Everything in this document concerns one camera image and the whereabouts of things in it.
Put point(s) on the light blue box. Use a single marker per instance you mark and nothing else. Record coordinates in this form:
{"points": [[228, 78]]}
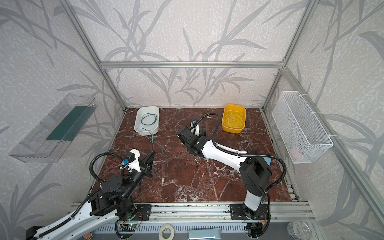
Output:
{"points": [[206, 234]]}

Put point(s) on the white plastic bin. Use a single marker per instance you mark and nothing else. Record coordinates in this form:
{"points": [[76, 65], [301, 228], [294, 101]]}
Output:
{"points": [[147, 121]]}

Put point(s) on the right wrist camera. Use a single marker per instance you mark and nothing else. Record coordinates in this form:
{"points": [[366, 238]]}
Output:
{"points": [[195, 127]]}

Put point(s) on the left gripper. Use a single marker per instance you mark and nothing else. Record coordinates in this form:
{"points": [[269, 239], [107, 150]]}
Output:
{"points": [[144, 165]]}

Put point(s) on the white tape roll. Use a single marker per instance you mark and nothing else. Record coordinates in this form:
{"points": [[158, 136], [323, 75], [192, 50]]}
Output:
{"points": [[166, 232]]}

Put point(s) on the white wire basket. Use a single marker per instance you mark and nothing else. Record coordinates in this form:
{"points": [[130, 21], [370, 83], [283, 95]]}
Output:
{"points": [[304, 136]]}

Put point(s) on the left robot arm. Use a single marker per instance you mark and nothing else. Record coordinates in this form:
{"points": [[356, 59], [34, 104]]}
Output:
{"points": [[113, 202]]}

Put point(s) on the light blue spatula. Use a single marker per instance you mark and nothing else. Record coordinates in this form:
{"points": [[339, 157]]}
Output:
{"points": [[268, 160]]}

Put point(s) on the clear wall shelf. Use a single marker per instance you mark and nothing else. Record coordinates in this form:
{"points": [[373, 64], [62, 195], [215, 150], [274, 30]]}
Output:
{"points": [[48, 141]]}

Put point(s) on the aluminium mounting rail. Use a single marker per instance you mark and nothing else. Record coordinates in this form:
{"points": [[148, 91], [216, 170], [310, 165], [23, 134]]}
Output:
{"points": [[221, 212]]}

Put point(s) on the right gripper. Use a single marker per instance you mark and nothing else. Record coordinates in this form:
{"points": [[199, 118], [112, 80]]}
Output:
{"points": [[186, 137]]}

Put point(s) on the yellow plastic bin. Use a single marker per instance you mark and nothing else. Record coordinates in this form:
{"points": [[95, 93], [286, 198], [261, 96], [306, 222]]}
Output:
{"points": [[234, 118]]}

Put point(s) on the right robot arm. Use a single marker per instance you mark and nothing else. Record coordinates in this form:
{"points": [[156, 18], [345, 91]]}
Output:
{"points": [[253, 167]]}

